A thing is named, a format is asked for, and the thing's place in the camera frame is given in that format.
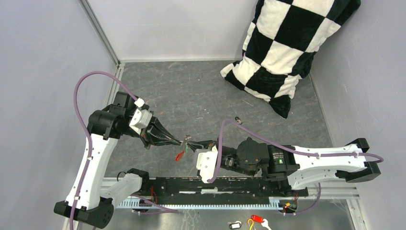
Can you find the red key tag bottom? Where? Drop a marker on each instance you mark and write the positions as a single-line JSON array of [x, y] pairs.
[[257, 219]]

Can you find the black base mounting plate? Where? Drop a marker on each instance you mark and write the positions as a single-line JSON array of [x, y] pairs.
[[223, 191]]

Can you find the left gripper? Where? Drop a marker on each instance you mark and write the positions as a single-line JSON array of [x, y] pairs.
[[148, 140]]

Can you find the white slotted cable duct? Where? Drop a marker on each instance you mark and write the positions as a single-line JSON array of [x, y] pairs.
[[136, 203]]

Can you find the yellow carabiner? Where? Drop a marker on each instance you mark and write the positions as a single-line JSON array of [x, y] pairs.
[[250, 223]]

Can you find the black white checkered blanket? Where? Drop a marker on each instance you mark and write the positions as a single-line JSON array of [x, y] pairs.
[[280, 46]]

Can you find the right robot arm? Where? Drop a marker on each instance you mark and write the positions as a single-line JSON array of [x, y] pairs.
[[294, 165]]

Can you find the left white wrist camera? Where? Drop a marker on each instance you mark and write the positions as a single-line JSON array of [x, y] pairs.
[[141, 117]]

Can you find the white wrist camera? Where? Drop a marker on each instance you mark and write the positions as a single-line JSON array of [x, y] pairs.
[[141, 117], [205, 162]]

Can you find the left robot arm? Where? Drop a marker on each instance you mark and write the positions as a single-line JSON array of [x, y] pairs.
[[87, 202]]

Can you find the red key tag with keyring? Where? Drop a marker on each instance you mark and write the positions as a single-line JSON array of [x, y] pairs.
[[183, 150]]

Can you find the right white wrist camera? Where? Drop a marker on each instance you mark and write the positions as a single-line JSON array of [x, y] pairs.
[[205, 162]]

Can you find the black key tag with key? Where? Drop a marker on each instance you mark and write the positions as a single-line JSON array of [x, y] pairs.
[[238, 120]]

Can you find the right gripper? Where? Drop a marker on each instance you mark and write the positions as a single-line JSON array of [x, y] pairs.
[[208, 143]]

